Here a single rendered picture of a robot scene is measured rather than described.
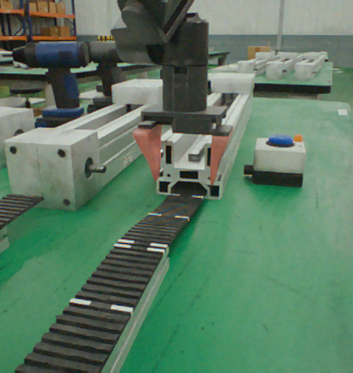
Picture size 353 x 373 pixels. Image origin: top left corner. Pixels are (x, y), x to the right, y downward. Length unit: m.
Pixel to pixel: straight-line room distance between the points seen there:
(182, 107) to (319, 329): 0.29
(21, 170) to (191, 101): 0.25
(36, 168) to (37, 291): 0.22
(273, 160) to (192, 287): 0.32
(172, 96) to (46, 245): 0.23
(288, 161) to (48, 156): 0.36
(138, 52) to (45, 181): 0.21
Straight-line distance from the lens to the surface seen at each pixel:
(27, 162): 0.58
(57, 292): 0.40
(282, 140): 0.67
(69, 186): 0.56
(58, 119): 1.00
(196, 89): 0.50
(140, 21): 0.45
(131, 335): 0.33
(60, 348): 0.29
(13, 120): 0.82
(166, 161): 0.60
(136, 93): 0.93
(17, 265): 0.46
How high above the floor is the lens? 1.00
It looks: 21 degrees down
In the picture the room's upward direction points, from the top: straight up
